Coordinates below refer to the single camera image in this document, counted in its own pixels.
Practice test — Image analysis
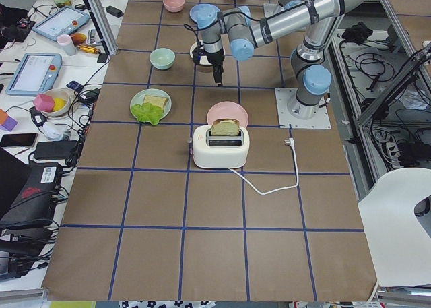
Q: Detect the teach pendant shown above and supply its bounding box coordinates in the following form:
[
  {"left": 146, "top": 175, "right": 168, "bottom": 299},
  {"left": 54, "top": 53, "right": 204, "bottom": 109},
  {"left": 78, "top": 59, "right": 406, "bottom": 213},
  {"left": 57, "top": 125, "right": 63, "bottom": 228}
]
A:
[
  {"left": 32, "top": 6, "right": 90, "bottom": 41},
  {"left": 6, "top": 53, "right": 62, "bottom": 96}
]

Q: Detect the cream toaster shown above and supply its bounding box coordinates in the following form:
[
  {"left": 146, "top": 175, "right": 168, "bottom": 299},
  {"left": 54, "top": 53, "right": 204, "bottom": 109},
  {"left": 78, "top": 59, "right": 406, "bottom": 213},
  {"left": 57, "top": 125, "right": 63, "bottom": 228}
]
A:
[{"left": 191, "top": 125, "right": 250, "bottom": 169}]

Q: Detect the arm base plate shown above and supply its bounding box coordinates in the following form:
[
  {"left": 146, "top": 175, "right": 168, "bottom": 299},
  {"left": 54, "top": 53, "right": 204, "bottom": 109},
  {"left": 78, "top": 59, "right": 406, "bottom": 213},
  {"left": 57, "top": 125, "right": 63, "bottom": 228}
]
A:
[{"left": 275, "top": 88, "right": 331, "bottom": 129}]

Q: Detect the gold screwdriver handle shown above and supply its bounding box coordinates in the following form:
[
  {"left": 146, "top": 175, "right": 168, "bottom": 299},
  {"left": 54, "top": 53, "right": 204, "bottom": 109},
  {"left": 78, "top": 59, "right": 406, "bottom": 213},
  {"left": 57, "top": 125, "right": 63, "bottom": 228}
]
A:
[{"left": 77, "top": 45, "right": 101, "bottom": 55}]

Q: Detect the white chair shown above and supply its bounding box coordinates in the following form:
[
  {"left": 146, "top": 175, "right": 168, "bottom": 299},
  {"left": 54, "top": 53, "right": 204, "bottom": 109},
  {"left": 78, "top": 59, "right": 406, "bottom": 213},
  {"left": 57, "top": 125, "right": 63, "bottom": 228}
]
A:
[{"left": 358, "top": 168, "right": 430, "bottom": 287}]

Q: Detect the blue plate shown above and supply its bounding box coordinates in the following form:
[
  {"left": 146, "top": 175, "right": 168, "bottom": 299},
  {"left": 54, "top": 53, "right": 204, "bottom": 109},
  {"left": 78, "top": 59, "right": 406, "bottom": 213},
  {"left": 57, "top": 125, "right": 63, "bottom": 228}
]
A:
[{"left": 189, "top": 3, "right": 221, "bottom": 23}]

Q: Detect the teach pendant far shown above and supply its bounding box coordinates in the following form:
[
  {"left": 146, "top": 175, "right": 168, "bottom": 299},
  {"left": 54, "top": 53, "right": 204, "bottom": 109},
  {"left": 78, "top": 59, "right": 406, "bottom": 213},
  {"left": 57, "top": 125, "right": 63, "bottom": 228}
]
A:
[{"left": 32, "top": 6, "right": 90, "bottom": 41}]

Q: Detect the black power adapter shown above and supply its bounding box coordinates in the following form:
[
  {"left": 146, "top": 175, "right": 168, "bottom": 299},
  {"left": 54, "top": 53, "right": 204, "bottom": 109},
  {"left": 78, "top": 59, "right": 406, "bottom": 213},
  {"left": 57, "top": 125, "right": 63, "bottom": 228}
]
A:
[{"left": 105, "top": 6, "right": 124, "bottom": 18}]

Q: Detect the green plate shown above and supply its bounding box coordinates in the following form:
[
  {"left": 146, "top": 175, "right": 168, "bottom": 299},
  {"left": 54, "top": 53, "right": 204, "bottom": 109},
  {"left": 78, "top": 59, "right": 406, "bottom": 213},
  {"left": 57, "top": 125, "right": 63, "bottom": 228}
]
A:
[{"left": 130, "top": 88, "right": 172, "bottom": 125}]

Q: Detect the bread slice on plate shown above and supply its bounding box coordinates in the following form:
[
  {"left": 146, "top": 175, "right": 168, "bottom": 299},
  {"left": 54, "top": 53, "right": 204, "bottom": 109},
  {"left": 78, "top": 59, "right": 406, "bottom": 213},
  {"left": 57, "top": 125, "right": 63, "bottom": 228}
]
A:
[{"left": 143, "top": 95, "right": 168, "bottom": 111}]

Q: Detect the aluminium frame post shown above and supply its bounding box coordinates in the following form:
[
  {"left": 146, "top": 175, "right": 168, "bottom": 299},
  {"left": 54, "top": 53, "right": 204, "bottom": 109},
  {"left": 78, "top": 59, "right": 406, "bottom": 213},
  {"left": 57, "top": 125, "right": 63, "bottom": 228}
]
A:
[{"left": 83, "top": 0, "right": 118, "bottom": 56}]

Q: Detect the cream bowl with fruit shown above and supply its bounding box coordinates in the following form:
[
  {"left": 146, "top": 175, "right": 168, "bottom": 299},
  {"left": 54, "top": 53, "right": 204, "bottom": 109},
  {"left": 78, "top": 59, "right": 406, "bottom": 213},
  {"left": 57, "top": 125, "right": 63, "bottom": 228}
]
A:
[{"left": 33, "top": 88, "right": 75, "bottom": 118}]

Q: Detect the purple orange block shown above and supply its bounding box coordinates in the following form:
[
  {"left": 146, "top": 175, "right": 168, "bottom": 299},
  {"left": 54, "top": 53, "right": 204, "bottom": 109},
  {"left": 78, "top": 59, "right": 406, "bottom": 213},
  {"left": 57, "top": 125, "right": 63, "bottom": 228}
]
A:
[{"left": 0, "top": 109, "right": 18, "bottom": 131}]

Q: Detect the lettuce leaf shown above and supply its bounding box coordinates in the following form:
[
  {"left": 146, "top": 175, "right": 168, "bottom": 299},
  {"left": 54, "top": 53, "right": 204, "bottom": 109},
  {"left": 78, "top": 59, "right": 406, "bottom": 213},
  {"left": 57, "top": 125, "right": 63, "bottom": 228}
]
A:
[{"left": 131, "top": 102, "right": 164, "bottom": 125}]

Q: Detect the mango fruit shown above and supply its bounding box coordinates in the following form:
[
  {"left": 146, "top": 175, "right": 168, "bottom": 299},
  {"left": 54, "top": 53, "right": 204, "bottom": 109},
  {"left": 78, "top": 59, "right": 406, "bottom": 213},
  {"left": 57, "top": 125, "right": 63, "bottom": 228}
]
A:
[{"left": 70, "top": 32, "right": 87, "bottom": 46}]

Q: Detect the black smartphone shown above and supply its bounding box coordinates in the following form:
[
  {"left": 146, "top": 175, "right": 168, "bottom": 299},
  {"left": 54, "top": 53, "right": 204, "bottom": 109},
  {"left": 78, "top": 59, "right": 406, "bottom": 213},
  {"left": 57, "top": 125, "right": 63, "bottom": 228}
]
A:
[{"left": 1, "top": 133, "right": 38, "bottom": 148}]

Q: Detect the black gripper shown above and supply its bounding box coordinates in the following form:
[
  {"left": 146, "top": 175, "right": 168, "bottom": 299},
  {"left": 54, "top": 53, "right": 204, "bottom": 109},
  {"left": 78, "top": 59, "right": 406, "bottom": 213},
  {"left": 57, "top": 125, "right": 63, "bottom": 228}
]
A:
[{"left": 203, "top": 49, "right": 225, "bottom": 86}]

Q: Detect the green bowl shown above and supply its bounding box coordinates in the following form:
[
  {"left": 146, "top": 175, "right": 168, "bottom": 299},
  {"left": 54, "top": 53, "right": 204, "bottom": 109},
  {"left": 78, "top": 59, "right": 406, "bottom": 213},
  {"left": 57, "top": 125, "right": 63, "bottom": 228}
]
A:
[{"left": 150, "top": 48, "right": 176, "bottom": 70}]

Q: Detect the pink cup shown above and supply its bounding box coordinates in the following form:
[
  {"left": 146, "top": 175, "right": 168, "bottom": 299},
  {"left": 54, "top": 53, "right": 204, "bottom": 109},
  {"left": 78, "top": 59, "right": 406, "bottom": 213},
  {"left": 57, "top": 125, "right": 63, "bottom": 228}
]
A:
[{"left": 56, "top": 34, "right": 77, "bottom": 56}]

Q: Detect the cream plate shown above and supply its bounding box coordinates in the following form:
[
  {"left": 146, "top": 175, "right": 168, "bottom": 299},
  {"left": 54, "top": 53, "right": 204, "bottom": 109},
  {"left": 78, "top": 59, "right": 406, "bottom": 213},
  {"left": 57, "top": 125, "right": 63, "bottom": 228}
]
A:
[{"left": 189, "top": 40, "right": 211, "bottom": 66}]

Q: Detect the toaster power cable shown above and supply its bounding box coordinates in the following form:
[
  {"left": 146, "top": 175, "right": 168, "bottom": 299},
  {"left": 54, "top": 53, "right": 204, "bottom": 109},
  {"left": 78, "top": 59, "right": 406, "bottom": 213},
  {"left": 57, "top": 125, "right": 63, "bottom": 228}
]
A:
[{"left": 227, "top": 137, "right": 300, "bottom": 196}]

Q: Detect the pink plate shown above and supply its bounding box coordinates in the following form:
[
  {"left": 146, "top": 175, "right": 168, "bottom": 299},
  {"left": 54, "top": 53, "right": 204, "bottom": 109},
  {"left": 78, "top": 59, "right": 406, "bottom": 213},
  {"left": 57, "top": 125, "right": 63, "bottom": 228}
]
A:
[{"left": 207, "top": 101, "right": 248, "bottom": 128}]

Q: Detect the bread slice in toaster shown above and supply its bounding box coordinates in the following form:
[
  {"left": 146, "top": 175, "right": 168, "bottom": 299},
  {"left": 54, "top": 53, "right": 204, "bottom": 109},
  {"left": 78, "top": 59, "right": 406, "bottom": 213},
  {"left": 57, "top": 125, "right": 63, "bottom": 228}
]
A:
[{"left": 211, "top": 119, "right": 240, "bottom": 136}]

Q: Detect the pink bowl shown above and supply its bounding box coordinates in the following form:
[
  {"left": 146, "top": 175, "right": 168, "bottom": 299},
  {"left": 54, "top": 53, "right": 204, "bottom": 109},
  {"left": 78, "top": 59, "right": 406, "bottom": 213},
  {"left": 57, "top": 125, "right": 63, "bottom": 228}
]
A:
[{"left": 163, "top": 0, "right": 185, "bottom": 13}]

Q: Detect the teach pendant near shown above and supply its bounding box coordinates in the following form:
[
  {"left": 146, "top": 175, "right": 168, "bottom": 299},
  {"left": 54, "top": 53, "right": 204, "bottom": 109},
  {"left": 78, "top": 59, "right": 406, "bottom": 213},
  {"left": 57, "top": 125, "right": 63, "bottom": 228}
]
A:
[{"left": 6, "top": 53, "right": 62, "bottom": 96}]

